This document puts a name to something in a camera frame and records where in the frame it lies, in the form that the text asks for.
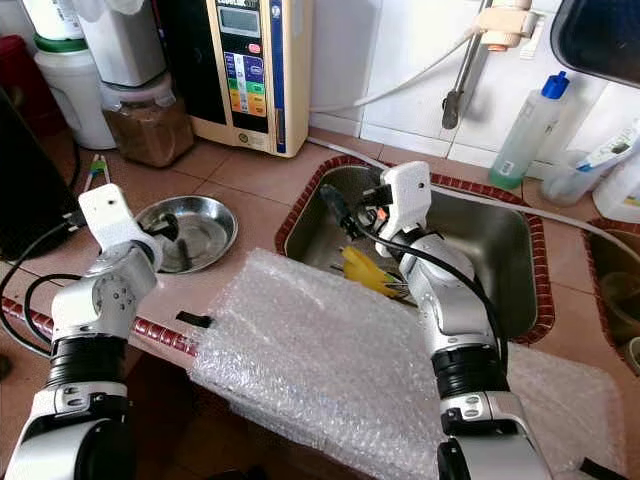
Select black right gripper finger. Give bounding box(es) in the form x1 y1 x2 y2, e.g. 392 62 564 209
318 183 363 241

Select steel fork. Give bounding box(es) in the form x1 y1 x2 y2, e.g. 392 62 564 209
378 272 413 301

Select black tape strip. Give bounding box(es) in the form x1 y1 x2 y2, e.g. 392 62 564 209
175 311 216 329
580 458 631 480

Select green tongs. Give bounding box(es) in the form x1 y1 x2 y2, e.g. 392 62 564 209
88 155 116 206

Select clear jar of brown powder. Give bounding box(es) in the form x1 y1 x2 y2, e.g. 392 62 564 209
100 75 194 169

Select steel sink basin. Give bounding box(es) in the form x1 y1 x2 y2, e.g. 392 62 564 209
592 228 640 376
282 165 539 341

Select beige water ionizer machine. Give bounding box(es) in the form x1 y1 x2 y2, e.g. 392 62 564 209
160 0 313 159

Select black electric kettle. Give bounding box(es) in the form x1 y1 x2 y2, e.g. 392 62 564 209
0 90 81 261

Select steel faucet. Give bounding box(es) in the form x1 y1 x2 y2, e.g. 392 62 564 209
442 0 556 131

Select clear bubble wrap sheet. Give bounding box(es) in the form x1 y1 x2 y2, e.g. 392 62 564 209
190 248 623 480

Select white jar with green lid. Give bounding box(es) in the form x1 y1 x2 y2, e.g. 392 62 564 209
33 36 118 151

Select clear bottle with blue cap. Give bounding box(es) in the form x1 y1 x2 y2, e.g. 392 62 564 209
488 70 573 191

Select white plastic container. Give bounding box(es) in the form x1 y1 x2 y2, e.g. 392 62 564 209
77 0 169 89

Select clear plastic cup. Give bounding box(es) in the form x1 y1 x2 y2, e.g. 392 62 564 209
540 148 611 208

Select red canister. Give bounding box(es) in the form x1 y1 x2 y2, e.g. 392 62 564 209
0 35 56 136

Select white labelled bottle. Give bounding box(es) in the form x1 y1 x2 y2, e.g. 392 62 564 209
22 0 88 43

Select white plastic bottle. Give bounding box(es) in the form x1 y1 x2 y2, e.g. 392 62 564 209
592 140 640 225

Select black frying pan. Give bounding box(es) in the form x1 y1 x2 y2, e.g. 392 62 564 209
550 0 640 89

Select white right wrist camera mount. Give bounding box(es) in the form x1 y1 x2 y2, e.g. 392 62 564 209
375 160 433 241

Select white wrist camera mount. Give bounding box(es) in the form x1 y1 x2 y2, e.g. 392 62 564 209
375 160 433 241
78 183 146 258

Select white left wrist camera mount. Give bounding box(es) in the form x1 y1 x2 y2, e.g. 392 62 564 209
78 183 146 258

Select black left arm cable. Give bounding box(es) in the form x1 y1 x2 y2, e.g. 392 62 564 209
0 210 91 359

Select white faucet hose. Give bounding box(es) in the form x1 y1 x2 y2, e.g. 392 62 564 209
308 30 486 114

